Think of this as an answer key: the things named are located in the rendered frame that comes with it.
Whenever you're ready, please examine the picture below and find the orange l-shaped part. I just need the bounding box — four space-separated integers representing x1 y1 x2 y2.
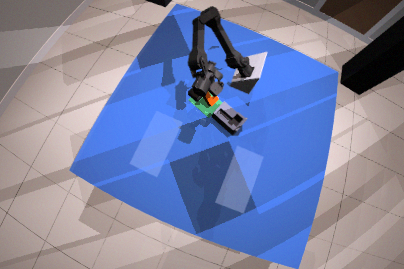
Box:
203 91 219 107

